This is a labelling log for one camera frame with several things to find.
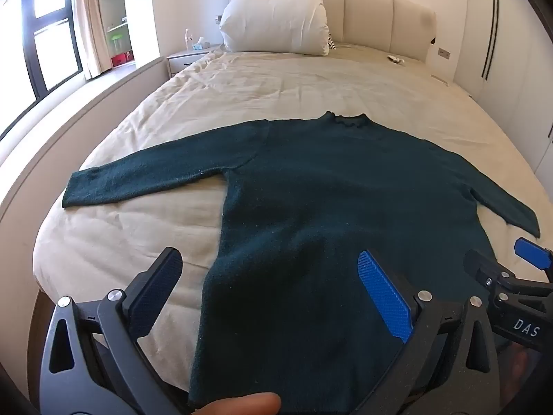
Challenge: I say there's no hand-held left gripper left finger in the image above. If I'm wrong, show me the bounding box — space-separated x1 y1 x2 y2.
39 246 183 415

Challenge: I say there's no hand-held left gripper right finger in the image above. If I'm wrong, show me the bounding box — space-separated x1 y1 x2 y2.
352 249 504 415

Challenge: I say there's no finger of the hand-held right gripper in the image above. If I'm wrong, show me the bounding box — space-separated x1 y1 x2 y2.
463 249 516 300
514 236 553 288

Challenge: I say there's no dark green knit sweater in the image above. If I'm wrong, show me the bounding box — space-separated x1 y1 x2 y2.
62 111 542 414

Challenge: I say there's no beige window ledge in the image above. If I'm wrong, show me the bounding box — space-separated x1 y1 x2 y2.
0 55 170 225

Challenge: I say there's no white nightstand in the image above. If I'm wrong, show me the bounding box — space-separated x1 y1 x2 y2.
166 47 222 79

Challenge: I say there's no bed with beige sheet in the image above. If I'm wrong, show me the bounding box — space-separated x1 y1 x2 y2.
32 44 553 400

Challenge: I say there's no beige padded headboard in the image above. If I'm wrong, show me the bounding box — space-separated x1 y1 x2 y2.
228 0 438 60

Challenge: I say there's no beige curtain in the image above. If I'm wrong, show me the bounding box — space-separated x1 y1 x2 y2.
70 0 112 81

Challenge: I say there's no black framed window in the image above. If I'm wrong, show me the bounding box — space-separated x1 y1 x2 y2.
0 0 85 140

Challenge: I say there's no white pillow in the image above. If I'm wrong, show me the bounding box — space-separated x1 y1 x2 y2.
219 0 331 57

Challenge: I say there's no white wardrobe with black handles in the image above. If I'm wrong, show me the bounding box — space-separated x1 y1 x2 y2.
453 0 553 176

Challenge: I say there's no white wall shelf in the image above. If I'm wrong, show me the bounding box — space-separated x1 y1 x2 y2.
97 0 137 70

